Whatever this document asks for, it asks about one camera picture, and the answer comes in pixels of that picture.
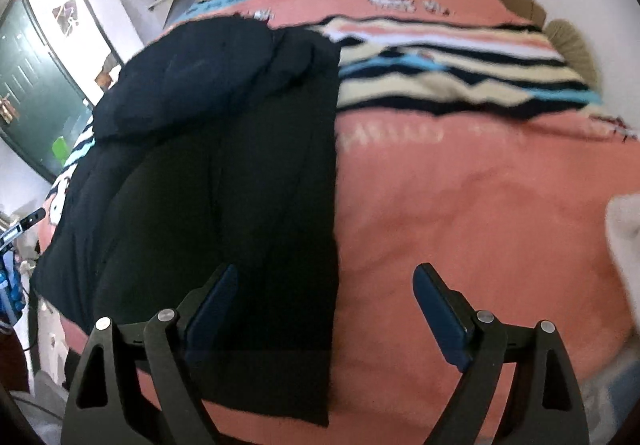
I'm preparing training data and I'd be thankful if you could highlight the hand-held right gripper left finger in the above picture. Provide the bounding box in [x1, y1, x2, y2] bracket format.
[61, 263, 240, 445]

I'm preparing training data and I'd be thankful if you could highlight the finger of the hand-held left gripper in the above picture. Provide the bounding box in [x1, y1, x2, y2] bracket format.
[19, 208, 47, 229]

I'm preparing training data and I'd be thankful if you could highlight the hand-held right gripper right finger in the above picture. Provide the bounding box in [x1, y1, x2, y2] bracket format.
[412, 263, 592, 445]

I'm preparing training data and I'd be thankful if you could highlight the black hooded puffer jacket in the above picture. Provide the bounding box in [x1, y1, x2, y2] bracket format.
[30, 17, 343, 429]

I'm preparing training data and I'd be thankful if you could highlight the green plastic chair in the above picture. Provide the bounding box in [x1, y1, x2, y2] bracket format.
[50, 137, 71, 166]

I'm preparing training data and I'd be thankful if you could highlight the pink striped cartoon blanket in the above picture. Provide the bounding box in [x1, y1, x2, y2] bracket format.
[30, 0, 640, 445]

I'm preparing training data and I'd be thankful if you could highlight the green door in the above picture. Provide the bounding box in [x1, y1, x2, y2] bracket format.
[0, 0, 94, 182]

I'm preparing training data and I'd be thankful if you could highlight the white cloth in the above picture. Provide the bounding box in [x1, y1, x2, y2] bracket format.
[605, 192, 640, 326]

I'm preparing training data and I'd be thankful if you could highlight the blue cable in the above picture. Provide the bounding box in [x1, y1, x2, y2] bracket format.
[0, 250, 25, 327]

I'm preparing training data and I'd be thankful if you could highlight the wall poster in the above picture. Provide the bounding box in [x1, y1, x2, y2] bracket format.
[51, 0, 80, 34]

